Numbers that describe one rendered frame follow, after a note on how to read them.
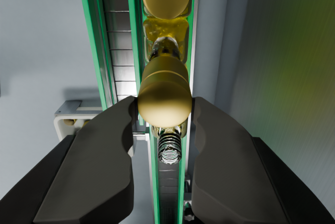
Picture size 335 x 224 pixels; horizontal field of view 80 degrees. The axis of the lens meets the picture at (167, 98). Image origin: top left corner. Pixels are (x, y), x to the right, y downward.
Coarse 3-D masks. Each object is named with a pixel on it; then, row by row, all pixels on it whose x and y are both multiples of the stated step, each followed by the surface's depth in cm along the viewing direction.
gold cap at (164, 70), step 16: (160, 64) 14; (176, 64) 14; (144, 80) 13; (160, 80) 11; (176, 80) 12; (144, 96) 12; (160, 96) 12; (176, 96) 12; (144, 112) 12; (160, 112) 12; (176, 112) 12
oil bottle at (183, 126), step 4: (180, 124) 28; (184, 124) 28; (152, 128) 30; (156, 128) 29; (180, 128) 28; (184, 128) 29; (152, 132) 30; (156, 132) 29; (180, 132) 29; (184, 132) 29; (156, 136) 30; (180, 136) 29; (184, 136) 30
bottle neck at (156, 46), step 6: (156, 42) 21; (162, 42) 20; (168, 42) 20; (174, 42) 21; (156, 48) 19; (162, 48) 18; (168, 48) 18; (174, 48) 19; (156, 54) 18; (174, 54) 18; (150, 60) 18
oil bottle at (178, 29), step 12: (144, 24) 23; (156, 24) 22; (168, 24) 22; (180, 24) 23; (144, 36) 23; (156, 36) 22; (168, 36) 22; (180, 36) 22; (144, 48) 24; (180, 48) 23; (144, 60) 25; (180, 60) 24
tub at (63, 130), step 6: (60, 114) 58; (66, 114) 58; (72, 114) 58; (78, 114) 58; (84, 114) 58; (90, 114) 58; (96, 114) 58; (54, 120) 58; (60, 120) 60; (78, 120) 67; (84, 120) 67; (60, 126) 61; (66, 126) 64; (72, 126) 67; (78, 126) 68; (60, 132) 61; (66, 132) 64; (72, 132) 67; (60, 138) 62; (132, 150) 64
